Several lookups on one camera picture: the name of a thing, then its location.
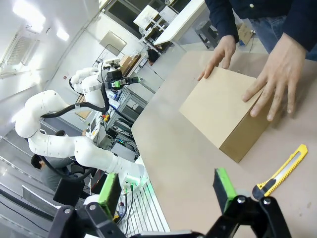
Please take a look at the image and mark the ceiling lamp panel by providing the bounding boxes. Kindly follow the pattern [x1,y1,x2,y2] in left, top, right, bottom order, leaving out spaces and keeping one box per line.
[12,0,47,22]
[55,26,70,42]

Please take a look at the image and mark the small white table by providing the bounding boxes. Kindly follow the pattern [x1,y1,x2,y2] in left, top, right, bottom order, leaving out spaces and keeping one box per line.
[153,0,209,47]

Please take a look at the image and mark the white shelf unit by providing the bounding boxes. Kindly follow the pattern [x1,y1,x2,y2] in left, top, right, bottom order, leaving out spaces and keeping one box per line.
[133,4,177,45]

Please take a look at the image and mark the seated man in grey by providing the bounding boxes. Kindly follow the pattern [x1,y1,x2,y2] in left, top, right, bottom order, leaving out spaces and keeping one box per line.
[30,153,80,193]

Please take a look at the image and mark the small cardboard box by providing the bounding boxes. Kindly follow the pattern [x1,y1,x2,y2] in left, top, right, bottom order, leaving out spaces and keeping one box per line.
[236,23,255,46]

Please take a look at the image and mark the brown cardboard box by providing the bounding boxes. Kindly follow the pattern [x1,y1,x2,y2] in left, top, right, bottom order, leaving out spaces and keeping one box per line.
[178,66,270,164]

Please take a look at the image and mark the equipment rack with electronics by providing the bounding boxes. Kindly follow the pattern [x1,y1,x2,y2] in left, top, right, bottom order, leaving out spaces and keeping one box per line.
[84,88,156,162]

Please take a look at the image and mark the person's right forearm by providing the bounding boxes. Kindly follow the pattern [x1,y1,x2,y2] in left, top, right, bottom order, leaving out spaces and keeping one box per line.
[205,0,240,43]

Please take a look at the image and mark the grey metal stool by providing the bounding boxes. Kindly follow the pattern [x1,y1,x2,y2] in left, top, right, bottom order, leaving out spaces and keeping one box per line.
[194,20,220,50]

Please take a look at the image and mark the ceiling air vent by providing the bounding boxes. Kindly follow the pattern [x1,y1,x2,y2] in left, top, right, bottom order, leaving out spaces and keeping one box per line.
[0,33,41,67]

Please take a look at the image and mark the yellow utility knife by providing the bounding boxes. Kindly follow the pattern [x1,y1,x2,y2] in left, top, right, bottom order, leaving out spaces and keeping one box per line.
[252,144,309,199]

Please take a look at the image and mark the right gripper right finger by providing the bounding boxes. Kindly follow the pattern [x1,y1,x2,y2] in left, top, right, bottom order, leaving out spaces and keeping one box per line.
[205,168,292,238]

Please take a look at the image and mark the person with black hair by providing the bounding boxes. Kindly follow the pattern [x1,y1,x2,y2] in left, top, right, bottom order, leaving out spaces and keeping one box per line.
[147,48,159,65]

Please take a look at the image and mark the person's right hand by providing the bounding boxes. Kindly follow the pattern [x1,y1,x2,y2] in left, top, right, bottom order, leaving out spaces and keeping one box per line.
[197,34,236,81]

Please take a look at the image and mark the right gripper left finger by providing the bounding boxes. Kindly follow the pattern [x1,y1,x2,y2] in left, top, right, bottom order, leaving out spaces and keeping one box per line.
[48,173,124,238]

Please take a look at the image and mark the brown cardboard sheets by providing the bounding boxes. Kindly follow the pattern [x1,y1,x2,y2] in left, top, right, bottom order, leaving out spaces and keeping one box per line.
[119,54,147,78]

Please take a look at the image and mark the black box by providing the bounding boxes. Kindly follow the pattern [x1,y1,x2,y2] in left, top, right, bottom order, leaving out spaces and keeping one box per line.
[53,178,85,206]

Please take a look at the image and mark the person's left hand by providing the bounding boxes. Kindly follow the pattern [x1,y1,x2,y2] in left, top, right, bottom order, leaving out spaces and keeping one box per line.
[241,32,308,122]

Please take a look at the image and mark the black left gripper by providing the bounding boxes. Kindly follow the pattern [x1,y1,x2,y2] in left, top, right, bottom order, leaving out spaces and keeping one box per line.
[105,70,144,90]

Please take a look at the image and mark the grey wall panel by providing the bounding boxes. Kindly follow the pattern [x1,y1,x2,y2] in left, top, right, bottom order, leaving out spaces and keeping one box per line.
[99,30,127,55]

